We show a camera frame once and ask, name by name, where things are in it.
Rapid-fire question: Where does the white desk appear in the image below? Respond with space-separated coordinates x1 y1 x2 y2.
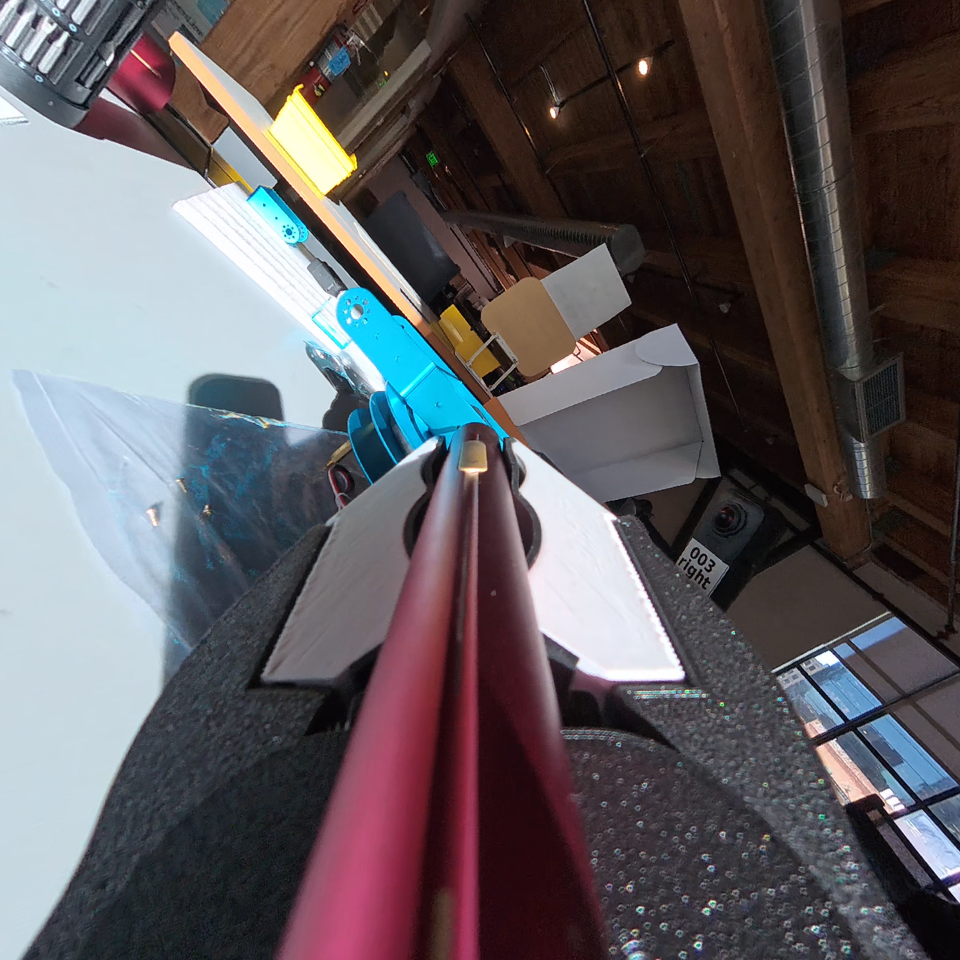
0 82 421 960

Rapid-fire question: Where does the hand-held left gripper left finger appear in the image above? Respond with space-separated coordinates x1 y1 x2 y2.
261 437 453 689

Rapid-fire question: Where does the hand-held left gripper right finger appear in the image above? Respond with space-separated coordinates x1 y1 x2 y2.
504 441 689 684

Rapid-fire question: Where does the white foam sheet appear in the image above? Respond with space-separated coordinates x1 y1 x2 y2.
172 183 354 331

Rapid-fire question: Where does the blue toy robot arm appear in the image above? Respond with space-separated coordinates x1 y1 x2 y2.
303 288 526 496

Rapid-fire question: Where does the black screwdriver bit case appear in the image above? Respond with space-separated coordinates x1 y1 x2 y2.
0 0 162 127

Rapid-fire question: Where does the black monitor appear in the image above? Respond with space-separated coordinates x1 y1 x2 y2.
363 191 462 303

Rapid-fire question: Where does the large yellow plastic bin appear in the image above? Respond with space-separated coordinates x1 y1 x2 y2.
266 84 358 198

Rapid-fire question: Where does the dark ventilation duct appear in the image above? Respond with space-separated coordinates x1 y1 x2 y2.
442 210 648 277

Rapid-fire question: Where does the white cardboard box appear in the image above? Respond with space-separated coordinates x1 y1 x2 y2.
495 324 723 502

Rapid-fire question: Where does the red metal cylinder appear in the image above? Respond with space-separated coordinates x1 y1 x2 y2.
105 33 178 114

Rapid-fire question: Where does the orange-edged table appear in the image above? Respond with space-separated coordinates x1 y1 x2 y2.
168 31 526 444

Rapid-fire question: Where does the silver ventilation duct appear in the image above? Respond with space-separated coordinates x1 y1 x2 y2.
761 0 909 501

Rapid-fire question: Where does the paned window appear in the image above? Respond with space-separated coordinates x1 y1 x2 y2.
772 613 960 901

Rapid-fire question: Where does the blue round-ended metal bracket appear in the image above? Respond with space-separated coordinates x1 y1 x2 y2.
247 185 311 251

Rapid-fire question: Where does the wooden ceiling beam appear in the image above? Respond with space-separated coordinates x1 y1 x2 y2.
678 0 875 567

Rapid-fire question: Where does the clear plastic bag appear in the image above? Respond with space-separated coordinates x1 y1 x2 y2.
11 367 361 654

